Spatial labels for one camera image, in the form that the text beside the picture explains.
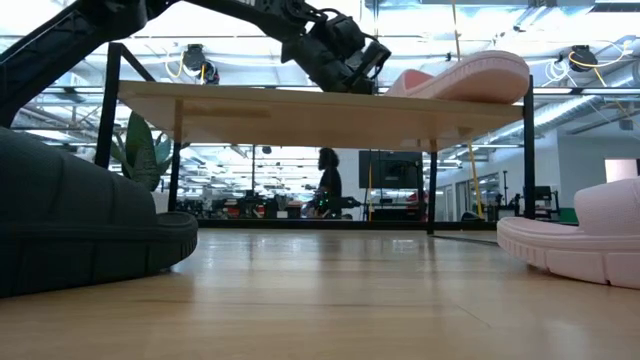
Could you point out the green plant in white pot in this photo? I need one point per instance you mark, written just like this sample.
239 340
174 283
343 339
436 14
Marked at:
142 160

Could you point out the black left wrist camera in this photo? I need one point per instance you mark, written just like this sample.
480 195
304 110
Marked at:
375 57

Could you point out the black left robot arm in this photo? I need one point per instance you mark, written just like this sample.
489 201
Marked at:
50 45

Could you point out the pink slide sandal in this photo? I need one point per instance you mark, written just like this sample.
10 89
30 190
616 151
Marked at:
475 75
575 250

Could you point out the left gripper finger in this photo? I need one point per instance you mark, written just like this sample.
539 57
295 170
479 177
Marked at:
362 85

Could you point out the distant desk with monitor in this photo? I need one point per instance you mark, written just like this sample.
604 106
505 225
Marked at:
545 197

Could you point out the wooden shelf black metal frame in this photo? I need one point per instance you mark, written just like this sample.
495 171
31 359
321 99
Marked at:
320 120

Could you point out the silver ventilation duct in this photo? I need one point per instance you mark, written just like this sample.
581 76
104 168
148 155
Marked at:
575 112

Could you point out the black slide sandal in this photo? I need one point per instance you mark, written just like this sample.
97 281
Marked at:
75 225

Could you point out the black screen on stand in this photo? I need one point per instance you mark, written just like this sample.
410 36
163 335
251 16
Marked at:
390 170

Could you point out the green board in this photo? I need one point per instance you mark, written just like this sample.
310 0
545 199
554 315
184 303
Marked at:
566 216

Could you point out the person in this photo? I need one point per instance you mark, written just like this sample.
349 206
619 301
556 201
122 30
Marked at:
330 185

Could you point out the black metal rig frame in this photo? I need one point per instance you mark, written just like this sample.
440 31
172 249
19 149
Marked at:
300 224

